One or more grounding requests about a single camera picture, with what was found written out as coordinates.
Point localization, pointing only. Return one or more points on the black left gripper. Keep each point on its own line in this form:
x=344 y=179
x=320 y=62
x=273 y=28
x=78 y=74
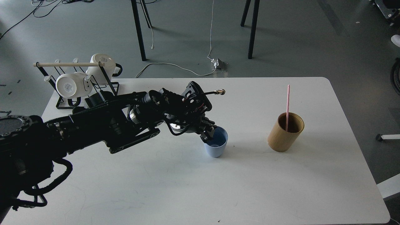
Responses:
x=183 y=113

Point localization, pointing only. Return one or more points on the blue plastic cup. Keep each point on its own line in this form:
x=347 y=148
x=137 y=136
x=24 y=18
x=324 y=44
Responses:
x=217 y=145

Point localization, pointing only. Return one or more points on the pink chopstick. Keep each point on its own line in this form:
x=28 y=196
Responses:
x=287 y=108

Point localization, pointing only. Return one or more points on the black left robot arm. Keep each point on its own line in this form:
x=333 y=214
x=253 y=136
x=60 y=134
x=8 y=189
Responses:
x=32 y=158

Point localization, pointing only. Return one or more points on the bamboo cylinder holder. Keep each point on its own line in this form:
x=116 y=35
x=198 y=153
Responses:
x=280 y=139

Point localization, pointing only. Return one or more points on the black table leg right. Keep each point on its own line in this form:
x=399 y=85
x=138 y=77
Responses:
x=253 y=24

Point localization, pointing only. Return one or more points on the black table leg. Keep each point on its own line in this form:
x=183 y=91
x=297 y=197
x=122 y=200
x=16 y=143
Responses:
x=253 y=24
x=138 y=25

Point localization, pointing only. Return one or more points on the white mug lying front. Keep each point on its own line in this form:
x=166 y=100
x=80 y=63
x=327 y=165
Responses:
x=73 y=85

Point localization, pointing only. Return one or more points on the black table leg left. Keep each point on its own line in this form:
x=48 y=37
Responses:
x=138 y=25

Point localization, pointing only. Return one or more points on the black wire mug rack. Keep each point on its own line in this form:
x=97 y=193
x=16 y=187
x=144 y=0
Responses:
x=100 y=73

